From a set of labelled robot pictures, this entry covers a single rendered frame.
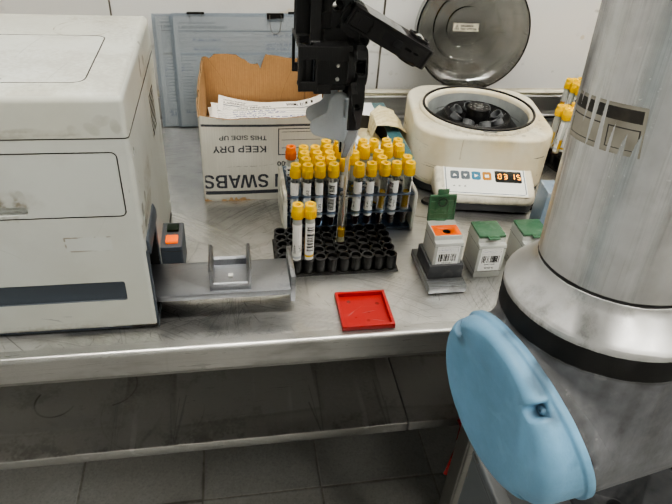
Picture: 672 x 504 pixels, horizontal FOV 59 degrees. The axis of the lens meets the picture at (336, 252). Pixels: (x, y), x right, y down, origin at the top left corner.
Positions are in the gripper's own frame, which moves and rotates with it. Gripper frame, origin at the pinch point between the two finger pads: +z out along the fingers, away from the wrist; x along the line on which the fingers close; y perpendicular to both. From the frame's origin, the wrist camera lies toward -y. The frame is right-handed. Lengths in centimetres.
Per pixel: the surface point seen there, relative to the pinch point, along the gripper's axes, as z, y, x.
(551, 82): 11, -56, -51
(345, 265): 16.5, 0.0, 4.2
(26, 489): 105, 69, -26
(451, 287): 16.8, -13.8, 10.1
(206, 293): 13.9, 18.9, 11.7
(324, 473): 105, -5, -21
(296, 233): 10.8, 7.0, 4.0
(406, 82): 11, -23, -51
